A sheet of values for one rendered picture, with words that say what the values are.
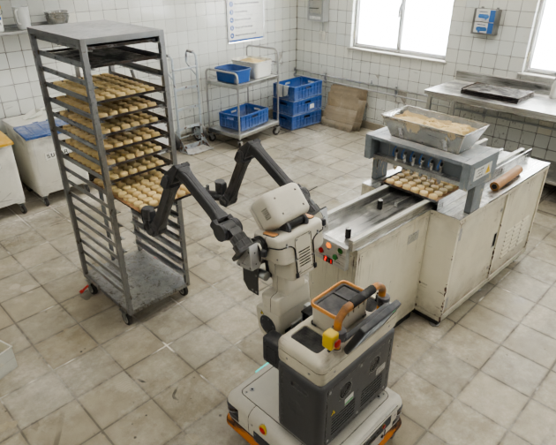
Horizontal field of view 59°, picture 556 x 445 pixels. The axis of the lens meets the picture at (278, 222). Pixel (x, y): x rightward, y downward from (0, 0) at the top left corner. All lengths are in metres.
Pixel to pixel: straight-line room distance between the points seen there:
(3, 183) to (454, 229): 3.86
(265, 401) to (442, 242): 1.42
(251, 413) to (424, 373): 1.16
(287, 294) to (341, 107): 5.15
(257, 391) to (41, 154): 3.35
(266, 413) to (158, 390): 0.79
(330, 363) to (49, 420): 1.67
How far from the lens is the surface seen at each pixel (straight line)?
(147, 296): 3.49
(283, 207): 2.05
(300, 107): 7.00
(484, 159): 3.01
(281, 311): 2.26
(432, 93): 5.72
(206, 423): 2.85
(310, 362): 1.99
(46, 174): 5.22
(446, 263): 3.18
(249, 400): 2.55
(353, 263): 2.63
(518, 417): 3.13
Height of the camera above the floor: 2.19
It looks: 29 degrees down
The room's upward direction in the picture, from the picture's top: straight up
